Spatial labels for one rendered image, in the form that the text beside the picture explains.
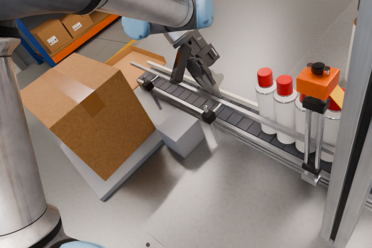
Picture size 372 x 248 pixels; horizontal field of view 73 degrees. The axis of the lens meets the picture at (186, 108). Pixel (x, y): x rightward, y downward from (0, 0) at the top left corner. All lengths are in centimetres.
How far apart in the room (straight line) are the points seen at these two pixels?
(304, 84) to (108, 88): 51
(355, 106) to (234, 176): 48
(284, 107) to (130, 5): 39
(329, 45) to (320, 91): 62
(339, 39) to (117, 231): 95
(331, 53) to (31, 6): 87
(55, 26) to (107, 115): 340
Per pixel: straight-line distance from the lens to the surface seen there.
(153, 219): 74
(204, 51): 76
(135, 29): 64
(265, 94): 61
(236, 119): 78
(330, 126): 58
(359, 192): 42
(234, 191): 71
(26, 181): 43
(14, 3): 32
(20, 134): 41
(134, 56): 140
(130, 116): 80
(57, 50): 411
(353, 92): 29
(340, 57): 96
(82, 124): 73
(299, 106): 57
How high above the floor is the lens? 146
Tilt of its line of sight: 42 degrees down
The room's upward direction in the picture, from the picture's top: 24 degrees counter-clockwise
